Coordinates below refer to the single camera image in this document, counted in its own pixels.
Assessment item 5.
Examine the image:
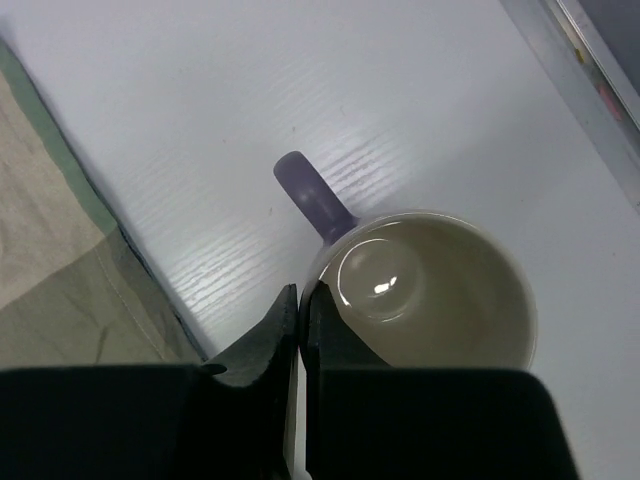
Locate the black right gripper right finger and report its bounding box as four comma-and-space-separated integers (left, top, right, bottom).
300, 283, 578, 479

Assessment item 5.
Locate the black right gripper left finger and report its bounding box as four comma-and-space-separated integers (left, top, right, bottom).
1, 285, 298, 479

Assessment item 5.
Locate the purple ceramic mug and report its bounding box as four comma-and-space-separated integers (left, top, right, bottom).
273, 151, 537, 369

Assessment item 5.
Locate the green patchwork cloth placemat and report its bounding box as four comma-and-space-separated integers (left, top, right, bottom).
1, 47, 204, 369

